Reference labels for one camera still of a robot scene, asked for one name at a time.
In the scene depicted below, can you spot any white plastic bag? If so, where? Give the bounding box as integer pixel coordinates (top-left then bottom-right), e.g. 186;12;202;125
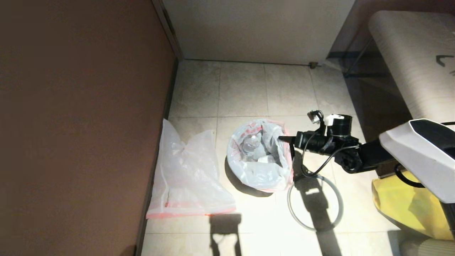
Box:
226;118;295;193
146;119;237;220

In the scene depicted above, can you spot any grey bin ring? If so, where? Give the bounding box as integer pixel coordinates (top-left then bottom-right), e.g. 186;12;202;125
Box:
287;174;344;232

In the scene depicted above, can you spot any yellow plastic bag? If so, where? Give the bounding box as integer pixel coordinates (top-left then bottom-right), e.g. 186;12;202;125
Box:
371;171;455;240

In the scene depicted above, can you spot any clear plastic bottle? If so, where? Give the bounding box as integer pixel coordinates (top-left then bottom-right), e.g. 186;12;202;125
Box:
242;134;262;157

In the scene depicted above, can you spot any white door panel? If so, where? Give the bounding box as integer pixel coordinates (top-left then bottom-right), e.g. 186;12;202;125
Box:
162;0;356;66

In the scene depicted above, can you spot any beige wood-grain table top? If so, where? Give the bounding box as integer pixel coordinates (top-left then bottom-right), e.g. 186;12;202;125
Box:
368;11;455;125

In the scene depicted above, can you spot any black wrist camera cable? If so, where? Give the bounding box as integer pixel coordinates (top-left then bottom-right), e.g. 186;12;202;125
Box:
300;117;359;177

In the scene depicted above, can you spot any black elbow cable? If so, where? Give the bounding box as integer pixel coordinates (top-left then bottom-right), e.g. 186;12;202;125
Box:
394;122;455;188

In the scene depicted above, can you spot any black metal table frame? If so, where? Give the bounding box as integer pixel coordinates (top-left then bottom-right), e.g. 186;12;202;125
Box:
327;36;395;79

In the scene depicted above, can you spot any dark door frame post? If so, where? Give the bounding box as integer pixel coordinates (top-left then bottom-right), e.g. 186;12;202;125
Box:
152;0;184;61

